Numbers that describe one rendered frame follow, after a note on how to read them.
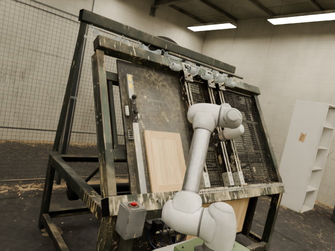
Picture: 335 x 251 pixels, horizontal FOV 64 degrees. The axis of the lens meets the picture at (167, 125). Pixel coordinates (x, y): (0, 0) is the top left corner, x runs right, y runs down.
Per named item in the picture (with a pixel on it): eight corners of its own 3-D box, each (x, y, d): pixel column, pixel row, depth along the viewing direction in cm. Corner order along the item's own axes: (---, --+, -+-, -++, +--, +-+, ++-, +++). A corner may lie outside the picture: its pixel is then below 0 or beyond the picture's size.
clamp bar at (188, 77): (198, 188, 224) (219, 183, 207) (175, 67, 262) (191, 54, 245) (206, 188, 230) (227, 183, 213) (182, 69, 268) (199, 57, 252)
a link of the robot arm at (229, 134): (232, 140, 220) (227, 125, 223) (248, 133, 209) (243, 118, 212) (225, 141, 213) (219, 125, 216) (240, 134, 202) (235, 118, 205)
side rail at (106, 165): (100, 198, 174) (108, 196, 166) (90, 56, 210) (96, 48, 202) (109, 198, 178) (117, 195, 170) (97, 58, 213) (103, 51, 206)
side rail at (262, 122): (270, 184, 308) (279, 182, 300) (247, 98, 344) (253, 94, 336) (274, 183, 313) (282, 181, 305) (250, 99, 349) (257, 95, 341)
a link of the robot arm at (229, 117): (243, 112, 167) (221, 109, 171) (245, 105, 150) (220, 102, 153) (240, 132, 166) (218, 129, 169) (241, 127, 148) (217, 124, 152)
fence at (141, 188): (137, 194, 186) (140, 193, 183) (124, 75, 216) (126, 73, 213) (143, 194, 189) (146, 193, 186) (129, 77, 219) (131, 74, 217)
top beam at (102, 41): (93, 52, 205) (99, 45, 198) (92, 41, 208) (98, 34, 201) (254, 97, 345) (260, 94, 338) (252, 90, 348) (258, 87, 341)
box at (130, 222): (123, 241, 148) (129, 211, 146) (114, 230, 157) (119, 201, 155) (141, 238, 156) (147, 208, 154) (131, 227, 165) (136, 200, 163)
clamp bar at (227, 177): (223, 187, 245) (244, 182, 228) (198, 74, 283) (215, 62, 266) (230, 186, 251) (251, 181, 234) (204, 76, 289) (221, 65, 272)
